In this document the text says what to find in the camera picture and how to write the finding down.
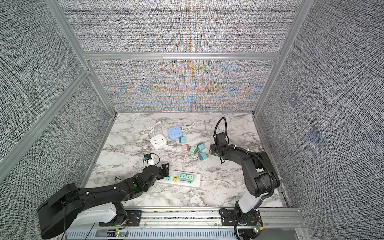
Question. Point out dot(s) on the long white power strip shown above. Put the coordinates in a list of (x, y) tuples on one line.
[(173, 179)]

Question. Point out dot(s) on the green adapter lowest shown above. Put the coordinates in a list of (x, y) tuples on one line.
[(189, 178)]

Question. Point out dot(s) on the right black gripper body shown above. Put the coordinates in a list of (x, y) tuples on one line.
[(214, 149)]

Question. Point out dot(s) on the teal adapter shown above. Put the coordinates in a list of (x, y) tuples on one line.
[(182, 177), (202, 156), (201, 147), (183, 140)]

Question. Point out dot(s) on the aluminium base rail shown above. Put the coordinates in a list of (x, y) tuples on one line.
[(197, 224)]

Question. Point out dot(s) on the white square power strip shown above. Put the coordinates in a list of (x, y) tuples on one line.
[(158, 141)]

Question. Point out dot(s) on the pink plug adapter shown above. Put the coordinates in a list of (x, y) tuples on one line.
[(185, 148)]

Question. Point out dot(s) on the green adapter beside pink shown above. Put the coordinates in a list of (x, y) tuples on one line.
[(193, 150)]

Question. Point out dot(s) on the aluminium enclosure frame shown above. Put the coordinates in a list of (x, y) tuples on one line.
[(346, 37)]

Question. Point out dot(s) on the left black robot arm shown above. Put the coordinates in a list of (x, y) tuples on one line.
[(61, 209)]

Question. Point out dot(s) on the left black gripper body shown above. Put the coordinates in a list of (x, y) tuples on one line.
[(161, 175)]

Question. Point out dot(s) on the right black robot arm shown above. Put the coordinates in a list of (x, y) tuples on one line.
[(260, 178)]

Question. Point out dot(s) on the blue square power strip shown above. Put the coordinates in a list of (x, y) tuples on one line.
[(175, 133)]

